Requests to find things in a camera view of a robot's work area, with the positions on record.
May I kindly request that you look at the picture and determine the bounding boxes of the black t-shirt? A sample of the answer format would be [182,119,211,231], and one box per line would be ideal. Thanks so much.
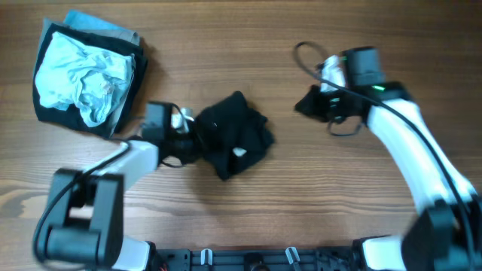
[194,91,274,181]

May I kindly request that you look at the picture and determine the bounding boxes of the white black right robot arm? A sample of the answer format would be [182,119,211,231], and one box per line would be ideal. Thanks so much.
[294,82,481,270]

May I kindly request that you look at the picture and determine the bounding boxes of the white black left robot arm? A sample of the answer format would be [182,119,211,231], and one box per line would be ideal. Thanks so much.
[32,128,202,270]

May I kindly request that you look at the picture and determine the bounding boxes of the blue folded garment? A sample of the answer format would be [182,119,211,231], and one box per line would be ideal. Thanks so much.
[63,10,123,30]

